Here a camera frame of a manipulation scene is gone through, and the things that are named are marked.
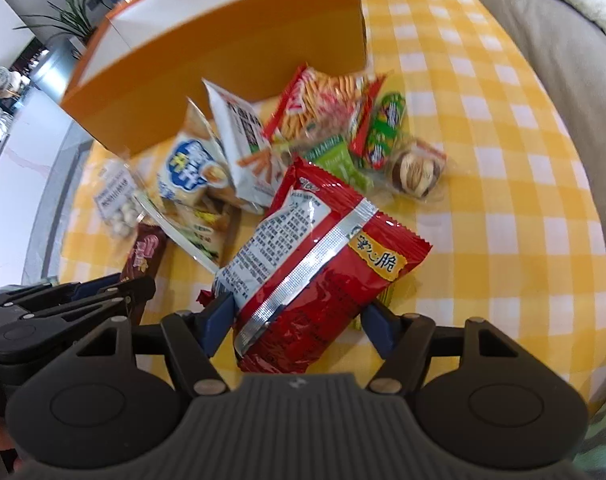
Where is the clear white ball candy pack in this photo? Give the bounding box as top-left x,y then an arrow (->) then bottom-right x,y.
93,159 -> 143,238

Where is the yellow green snack packet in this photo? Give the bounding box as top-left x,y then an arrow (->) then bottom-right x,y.
134,191 -> 238,274

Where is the red crispy noodle snack bag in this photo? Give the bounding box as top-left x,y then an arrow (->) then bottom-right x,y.
198,157 -> 432,374

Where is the blue white cracker bag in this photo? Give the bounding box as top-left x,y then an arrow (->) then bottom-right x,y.
157,99 -> 233,207

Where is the white spicy gluten strip packet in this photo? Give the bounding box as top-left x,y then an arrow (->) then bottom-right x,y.
202,79 -> 286,214

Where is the brown chocolate wafer packet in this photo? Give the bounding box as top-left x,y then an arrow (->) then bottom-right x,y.
120,223 -> 167,326

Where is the yellow checkered tablecloth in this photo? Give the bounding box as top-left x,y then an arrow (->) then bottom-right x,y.
57,0 -> 606,418

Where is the green wasabi snack packet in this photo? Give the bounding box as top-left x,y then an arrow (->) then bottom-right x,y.
302,134 -> 373,194

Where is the green red candy packet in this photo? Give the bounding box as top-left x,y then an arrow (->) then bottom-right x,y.
363,91 -> 406,170

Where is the green striped rug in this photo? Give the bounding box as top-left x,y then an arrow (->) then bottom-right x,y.
573,403 -> 606,479

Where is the red Mimi shrimp stick bag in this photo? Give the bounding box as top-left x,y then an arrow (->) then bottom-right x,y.
262,64 -> 387,156

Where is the potted green plant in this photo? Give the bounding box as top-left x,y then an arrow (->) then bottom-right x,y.
15,0 -> 111,47

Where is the orange storage box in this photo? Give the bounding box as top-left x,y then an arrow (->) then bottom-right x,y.
61,0 -> 367,156

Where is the grey sofa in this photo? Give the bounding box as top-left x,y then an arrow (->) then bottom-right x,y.
480,0 -> 606,240

